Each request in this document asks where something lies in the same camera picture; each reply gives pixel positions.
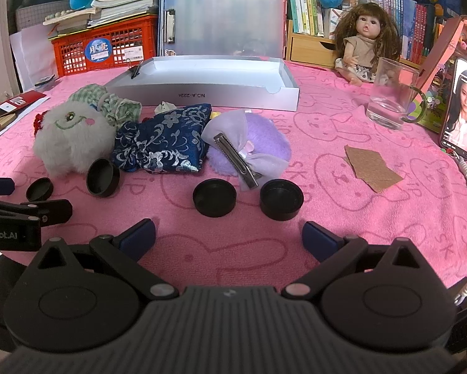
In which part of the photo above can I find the black binder clip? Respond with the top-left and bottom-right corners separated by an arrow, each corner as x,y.
128,60 -> 144,79

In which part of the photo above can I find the translucent file folder box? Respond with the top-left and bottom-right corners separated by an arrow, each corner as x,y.
157,0 -> 286,58

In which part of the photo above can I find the brown sandpaper piece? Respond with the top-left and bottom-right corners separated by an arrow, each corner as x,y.
345,145 -> 402,193

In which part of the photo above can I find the pink phone stand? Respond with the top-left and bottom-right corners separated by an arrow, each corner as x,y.
410,14 -> 467,134

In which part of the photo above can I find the stack of books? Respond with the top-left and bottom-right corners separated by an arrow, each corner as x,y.
43,0 -> 159,35

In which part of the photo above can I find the white cardboard box tray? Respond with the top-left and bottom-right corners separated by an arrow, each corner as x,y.
105,56 -> 300,112

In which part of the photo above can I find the smartphone with video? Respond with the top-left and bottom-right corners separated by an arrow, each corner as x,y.
440,58 -> 467,161

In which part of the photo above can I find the blue floral fabric pouch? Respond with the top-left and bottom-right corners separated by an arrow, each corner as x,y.
112,104 -> 212,173

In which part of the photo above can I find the purple fluffy bow hairclip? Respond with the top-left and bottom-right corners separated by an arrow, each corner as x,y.
201,110 -> 291,191

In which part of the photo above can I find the green checkered cloth pouch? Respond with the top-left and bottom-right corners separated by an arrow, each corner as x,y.
69,84 -> 142,129

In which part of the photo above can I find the small black round cap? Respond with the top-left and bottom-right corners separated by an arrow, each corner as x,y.
26,177 -> 53,202

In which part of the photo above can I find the white fluffy plush toy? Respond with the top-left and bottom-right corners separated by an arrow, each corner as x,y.
33,100 -> 116,177

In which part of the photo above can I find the row of blue red books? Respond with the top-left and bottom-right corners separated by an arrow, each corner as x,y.
359,0 -> 446,65

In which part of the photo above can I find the red plastic crate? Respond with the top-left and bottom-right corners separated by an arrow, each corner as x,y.
51,14 -> 157,77

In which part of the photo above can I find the clear glass mug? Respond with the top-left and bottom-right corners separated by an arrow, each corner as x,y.
365,57 -> 427,129

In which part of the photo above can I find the brown haired baby doll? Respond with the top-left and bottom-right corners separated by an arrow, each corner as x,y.
334,2 -> 402,86

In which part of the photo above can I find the wooden drawer organizer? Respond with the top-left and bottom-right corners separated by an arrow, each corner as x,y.
286,18 -> 421,71

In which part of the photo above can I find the pink bunny towel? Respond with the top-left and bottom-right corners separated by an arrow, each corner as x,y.
0,61 -> 467,293

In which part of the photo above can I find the red paper packet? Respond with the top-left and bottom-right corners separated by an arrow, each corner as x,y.
0,90 -> 46,117

